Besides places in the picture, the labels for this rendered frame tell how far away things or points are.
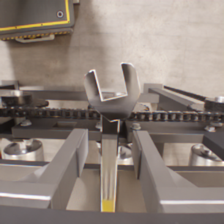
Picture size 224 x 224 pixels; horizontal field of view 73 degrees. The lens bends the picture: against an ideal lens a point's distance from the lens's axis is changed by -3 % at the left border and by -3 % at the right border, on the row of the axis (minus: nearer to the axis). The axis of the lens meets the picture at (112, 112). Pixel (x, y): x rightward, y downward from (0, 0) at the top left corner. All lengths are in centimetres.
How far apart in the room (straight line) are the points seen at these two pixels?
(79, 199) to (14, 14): 111
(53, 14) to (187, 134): 94
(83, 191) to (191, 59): 135
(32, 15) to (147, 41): 80
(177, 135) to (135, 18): 109
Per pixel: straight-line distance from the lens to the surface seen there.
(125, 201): 18
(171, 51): 138
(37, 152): 53
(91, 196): 18
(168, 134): 41
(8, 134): 50
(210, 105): 51
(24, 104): 49
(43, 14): 110
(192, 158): 56
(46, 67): 141
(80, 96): 99
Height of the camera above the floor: 129
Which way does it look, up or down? 76 degrees down
